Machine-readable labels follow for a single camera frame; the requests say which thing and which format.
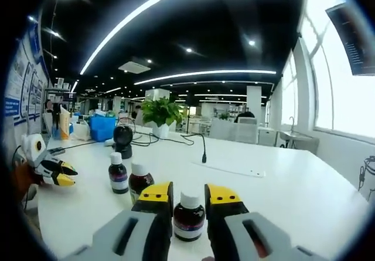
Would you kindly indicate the blue plastic crate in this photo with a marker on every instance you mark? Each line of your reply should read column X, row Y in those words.
column 102, row 129

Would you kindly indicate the metal storage shelf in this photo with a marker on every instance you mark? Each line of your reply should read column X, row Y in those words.
column 60, row 92

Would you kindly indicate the small white object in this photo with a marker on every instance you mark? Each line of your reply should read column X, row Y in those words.
column 109, row 142

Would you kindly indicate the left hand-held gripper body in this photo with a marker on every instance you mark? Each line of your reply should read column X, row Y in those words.
column 35, row 149

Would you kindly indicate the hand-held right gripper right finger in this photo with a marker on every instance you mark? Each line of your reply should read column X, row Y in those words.
column 272, row 240

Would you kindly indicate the metal sink with faucet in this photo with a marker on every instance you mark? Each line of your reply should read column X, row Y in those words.
column 301, row 140

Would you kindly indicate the ceiling air vent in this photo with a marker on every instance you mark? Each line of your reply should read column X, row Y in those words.
column 134, row 65

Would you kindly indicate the yellow white bag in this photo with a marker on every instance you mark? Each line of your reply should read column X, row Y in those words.
column 65, row 123

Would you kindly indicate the medium blue-label medicine bottle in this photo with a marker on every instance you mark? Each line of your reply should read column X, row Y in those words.
column 189, row 220

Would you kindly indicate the large bright window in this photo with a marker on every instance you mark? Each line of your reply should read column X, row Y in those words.
column 345, row 96

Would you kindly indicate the white table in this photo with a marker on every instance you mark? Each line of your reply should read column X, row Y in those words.
column 263, row 202

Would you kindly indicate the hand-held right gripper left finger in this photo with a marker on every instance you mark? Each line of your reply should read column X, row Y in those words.
column 117, row 234

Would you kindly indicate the grey power strip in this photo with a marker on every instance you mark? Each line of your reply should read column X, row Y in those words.
column 55, row 150

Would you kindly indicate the black barcode scanner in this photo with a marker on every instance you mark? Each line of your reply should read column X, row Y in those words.
column 123, row 138

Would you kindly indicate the long ceiling light strip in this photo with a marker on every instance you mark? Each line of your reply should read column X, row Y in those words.
column 205, row 73
column 146, row 9

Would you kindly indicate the white plastic bag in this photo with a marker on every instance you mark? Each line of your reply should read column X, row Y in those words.
column 80, row 132

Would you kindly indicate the white square pillar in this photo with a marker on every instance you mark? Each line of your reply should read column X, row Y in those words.
column 253, row 99

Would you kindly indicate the large green-label medicine bottle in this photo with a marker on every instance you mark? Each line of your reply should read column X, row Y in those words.
column 140, row 181

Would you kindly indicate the small dark medicine bottle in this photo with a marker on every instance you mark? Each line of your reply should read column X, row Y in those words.
column 118, row 179

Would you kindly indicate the person's right hand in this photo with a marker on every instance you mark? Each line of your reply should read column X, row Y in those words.
column 208, row 259

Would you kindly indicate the green potted plant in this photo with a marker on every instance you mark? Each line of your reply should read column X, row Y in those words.
column 161, row 111

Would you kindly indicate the blue white wall poster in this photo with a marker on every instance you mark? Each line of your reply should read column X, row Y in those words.
column 26, row 79

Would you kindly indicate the narrow bright window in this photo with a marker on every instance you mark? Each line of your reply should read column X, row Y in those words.
column 290, row 96

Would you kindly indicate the black wall monitor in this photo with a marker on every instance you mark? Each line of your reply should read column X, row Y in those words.
column 357, row 44

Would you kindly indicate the person's left hand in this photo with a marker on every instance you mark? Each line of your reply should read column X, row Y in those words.
column 25, row 180

